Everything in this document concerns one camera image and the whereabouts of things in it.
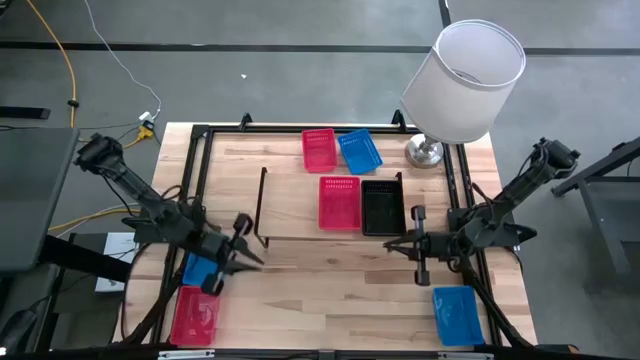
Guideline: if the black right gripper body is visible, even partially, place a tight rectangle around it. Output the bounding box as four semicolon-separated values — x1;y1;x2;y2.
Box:
411;203;458;288

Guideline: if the dark side table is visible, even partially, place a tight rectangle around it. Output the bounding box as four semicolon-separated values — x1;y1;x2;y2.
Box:
549;135;640;292

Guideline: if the blue plastic basket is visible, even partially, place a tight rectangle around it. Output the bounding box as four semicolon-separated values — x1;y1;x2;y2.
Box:
336;128;385;176
431;285;486;348
181;252;224;290

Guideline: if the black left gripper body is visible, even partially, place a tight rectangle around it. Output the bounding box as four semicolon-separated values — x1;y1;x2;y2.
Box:
201;213;254;296

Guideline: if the black flat bar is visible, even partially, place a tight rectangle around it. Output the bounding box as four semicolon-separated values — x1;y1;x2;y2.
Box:
0;105;52;121

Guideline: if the white paper box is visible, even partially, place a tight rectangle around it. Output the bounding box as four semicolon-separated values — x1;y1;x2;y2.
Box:
94;231;141;294

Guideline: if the red plastic basket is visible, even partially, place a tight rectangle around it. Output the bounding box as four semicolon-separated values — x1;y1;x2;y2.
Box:
318;175;362;232
168;285;222;347
301;128;339;174

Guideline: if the white cable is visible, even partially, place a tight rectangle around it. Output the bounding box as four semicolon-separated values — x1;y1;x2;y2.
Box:
82;0;163;119

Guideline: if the wooden shelf with black legs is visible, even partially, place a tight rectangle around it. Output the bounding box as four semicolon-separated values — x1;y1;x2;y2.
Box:
249;167;404;254

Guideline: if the black aluminium frame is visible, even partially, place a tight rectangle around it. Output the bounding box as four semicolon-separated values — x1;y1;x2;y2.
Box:
119;110;581;360

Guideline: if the black plastic basket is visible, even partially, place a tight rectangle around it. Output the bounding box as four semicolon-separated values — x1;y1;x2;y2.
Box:
360;179;408;237

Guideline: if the yellow cable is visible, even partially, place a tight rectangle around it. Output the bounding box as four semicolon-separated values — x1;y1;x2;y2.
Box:
47;207;142;234
24;0;151;152

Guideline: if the table lamp with white shade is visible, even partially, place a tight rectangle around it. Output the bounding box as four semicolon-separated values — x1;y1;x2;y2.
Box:
399;18;527;170

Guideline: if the silver metal bracket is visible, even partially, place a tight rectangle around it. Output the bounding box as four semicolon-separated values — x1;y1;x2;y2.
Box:
436;351;495;360
158;349;217;360

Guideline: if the dark computer mouse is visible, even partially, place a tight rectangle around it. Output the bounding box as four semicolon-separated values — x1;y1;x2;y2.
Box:
0;308;39;353

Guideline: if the black desk beam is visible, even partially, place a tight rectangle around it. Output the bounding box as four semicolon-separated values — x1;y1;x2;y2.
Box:
39;233;134;284

